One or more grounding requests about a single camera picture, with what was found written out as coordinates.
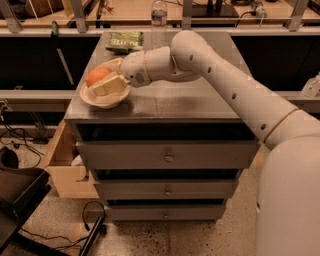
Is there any green handled tool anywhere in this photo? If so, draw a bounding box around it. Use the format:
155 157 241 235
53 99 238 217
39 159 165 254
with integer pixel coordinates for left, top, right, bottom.
51 21 74 86

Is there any grey drawer cabinet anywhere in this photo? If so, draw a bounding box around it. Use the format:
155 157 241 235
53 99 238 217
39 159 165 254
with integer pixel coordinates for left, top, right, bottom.
64 31 268 224

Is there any green snack bag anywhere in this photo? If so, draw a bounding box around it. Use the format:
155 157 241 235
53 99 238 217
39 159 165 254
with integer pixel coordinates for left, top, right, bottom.
106 31 143 54

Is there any bottom grey drawer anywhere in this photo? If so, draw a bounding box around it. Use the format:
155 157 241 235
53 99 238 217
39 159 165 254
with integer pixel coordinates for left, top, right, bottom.
106 205 226 221

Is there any top grey drawer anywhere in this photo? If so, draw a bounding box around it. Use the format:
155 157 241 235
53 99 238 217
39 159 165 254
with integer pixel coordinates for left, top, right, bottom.
76 140 259 170

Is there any white paper bowl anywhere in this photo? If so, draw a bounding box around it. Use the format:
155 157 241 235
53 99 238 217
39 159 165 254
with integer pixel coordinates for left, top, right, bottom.
80 75 131 109

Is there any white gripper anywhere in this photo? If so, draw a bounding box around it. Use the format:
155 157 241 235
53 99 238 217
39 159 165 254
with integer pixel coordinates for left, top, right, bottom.
91 51 151 96

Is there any middle grey drawer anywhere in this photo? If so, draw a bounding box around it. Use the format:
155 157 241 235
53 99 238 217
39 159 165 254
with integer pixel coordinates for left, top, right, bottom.
94 179 238 200

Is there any clear plastic water bottle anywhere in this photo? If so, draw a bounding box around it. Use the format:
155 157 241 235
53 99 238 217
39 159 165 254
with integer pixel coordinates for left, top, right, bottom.
151 0 168 45

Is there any grey drawer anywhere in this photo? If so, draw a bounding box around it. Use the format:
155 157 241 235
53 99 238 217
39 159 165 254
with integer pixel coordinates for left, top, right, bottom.
94 179 238 200
106 205 226 221
76 140 259 170

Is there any black floor cable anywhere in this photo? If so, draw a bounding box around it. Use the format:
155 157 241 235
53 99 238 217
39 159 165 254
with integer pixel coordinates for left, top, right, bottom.
0 103 46 168

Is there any black monitor stand base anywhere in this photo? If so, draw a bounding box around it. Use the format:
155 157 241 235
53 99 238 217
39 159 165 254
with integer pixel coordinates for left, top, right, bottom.
192 0 239 18

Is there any black stand leg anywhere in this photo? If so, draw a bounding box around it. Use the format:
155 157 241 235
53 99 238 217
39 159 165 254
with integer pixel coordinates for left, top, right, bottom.
78 217 106 256

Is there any orange fruit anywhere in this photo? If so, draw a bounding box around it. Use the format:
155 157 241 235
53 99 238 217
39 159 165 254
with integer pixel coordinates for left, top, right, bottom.
86 68 110 87

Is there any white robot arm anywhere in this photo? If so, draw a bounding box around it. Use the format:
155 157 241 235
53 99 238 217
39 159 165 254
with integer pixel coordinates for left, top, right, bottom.
102 30 320 256

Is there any light wooden box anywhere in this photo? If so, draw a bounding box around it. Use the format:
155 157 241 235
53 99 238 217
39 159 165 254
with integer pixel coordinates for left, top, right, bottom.
41 121 98 199

